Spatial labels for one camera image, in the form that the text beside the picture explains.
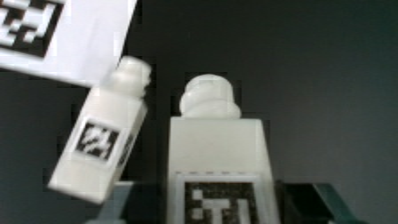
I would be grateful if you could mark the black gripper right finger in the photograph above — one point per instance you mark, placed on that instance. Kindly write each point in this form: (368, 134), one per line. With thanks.
(311, 204)

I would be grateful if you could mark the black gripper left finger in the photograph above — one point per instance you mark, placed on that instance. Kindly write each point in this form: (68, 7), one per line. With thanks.
(110, 212)

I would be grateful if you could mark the white leg centre right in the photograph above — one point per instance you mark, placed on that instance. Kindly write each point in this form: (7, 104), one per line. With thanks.
(103, 135)

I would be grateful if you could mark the white marker tag plate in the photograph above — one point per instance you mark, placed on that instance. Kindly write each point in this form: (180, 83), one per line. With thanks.
(62, 37)

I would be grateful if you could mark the white leg with marker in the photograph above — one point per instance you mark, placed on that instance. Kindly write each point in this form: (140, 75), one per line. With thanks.
(220, 190)

